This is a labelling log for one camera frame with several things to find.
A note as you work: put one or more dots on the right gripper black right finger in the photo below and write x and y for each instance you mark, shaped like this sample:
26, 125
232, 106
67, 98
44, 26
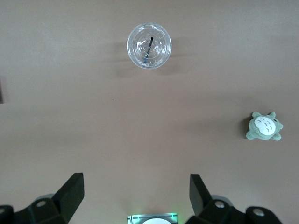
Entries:
201, 200

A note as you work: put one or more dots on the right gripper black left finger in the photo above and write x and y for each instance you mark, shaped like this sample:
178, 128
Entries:
67, 198

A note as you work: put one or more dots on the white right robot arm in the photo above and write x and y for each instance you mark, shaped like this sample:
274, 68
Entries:
153, 221

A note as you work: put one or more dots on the brown table cover sheet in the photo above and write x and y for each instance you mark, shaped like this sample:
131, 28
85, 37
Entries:
93, 130

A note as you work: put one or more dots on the grey Totoro plush toy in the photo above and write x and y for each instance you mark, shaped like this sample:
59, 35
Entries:
264, 126

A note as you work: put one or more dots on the black drinking straw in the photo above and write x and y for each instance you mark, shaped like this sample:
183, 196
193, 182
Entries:
149, 49

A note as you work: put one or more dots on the clear plastic cup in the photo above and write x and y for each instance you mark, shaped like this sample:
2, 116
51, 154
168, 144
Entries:
140, 30

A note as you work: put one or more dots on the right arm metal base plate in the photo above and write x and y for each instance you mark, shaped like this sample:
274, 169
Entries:
134, 219

